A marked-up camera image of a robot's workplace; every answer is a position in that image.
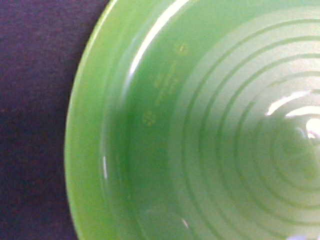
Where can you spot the black tablecloth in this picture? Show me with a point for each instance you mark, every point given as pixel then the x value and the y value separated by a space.
pixel 41 43

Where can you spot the green plastic plate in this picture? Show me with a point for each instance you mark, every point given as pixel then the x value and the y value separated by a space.
pixel 197 120

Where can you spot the white tissue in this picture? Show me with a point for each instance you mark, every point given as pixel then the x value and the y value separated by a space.
pixel 297 237

